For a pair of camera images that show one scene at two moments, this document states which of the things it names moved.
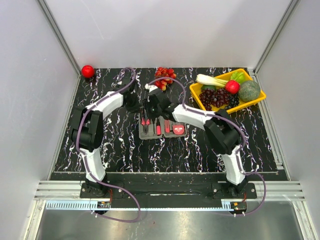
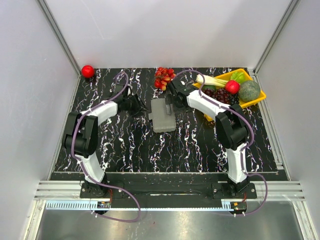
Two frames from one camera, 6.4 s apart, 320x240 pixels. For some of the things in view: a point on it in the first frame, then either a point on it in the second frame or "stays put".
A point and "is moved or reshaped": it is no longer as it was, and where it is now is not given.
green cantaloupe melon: (249, 91) stays put
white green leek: (210, 80) stays put
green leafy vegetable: (240, 76) stays put
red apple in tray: (232, 86) stays put
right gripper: (146, 103) to (169, 99)
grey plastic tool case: (160, 127) is moved or reshaped
